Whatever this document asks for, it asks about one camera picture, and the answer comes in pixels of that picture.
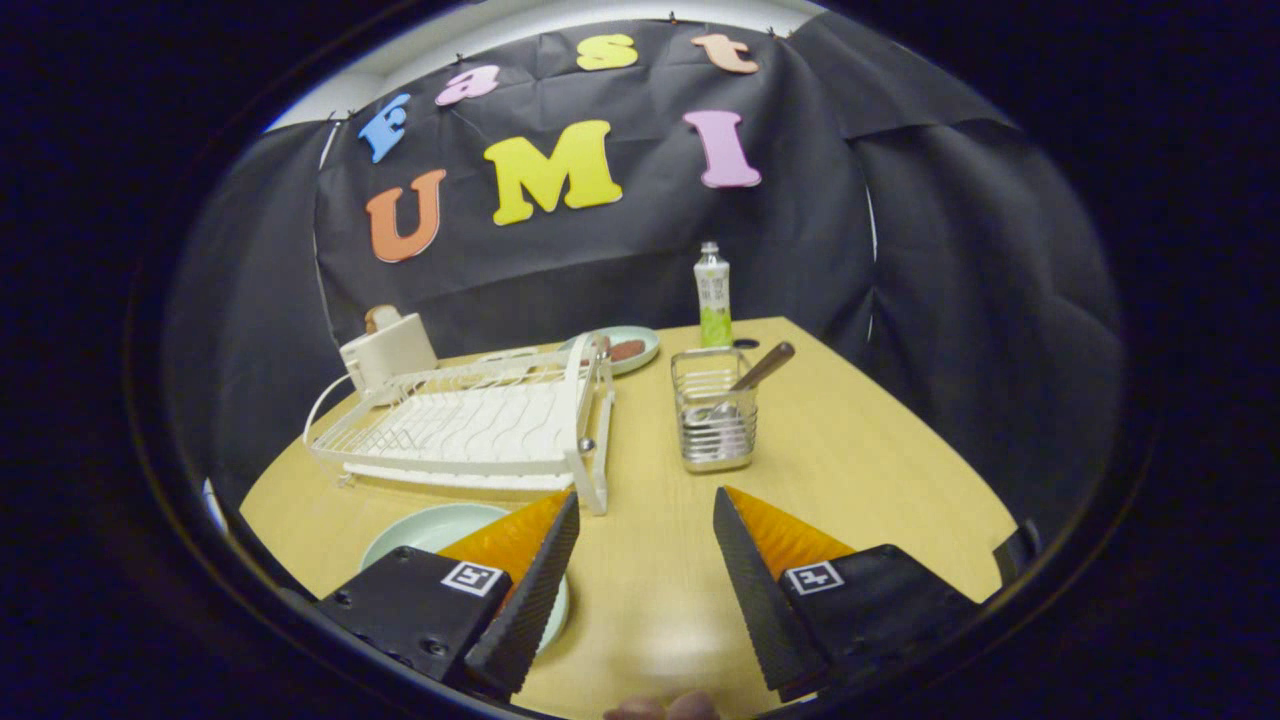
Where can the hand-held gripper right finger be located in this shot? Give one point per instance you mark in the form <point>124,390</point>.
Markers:
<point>760,590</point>

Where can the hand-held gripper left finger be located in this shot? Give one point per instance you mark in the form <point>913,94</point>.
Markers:
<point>530,610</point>

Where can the pale green plate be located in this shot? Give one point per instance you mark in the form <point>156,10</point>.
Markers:
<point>420,530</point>
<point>640,338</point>

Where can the brown bread slice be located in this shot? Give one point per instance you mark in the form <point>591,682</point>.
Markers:
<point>382,318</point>

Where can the white toaster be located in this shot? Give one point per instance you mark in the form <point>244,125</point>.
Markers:
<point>390,355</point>

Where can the black backdrop cloth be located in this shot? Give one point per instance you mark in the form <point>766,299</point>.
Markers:
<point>600,260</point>

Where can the green drink bottle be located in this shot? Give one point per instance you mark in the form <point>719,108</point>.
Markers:
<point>713,300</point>

